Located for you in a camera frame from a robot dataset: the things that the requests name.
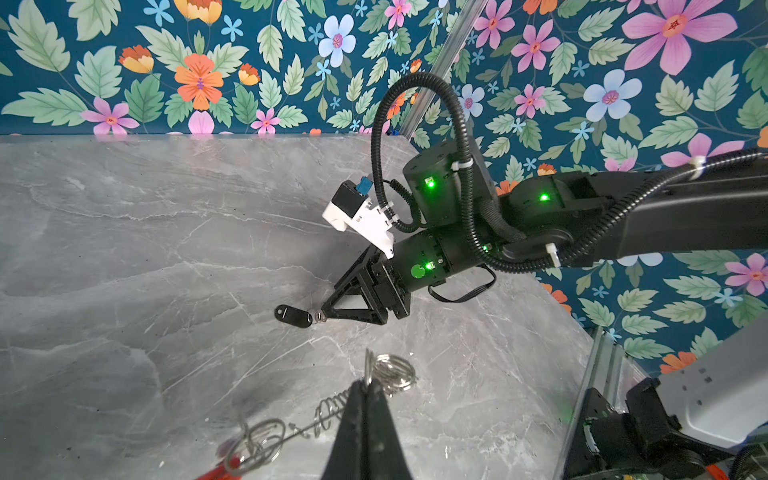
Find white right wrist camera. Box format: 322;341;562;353
322;177;394;259

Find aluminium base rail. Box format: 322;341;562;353
554;327;646;479

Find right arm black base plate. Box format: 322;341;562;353
562;387;617;479

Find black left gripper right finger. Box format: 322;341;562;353
365;380;412;480

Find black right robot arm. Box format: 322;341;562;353
318;72;767;479

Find black car key fob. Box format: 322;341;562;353
273;304;327;329

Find steel keyring with red handle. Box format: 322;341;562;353
194;349;418;480

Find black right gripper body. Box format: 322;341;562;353
359;246;411;325

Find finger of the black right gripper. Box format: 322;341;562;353
321;307;389;325
323;246;380;312

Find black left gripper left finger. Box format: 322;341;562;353
322;380;368;480

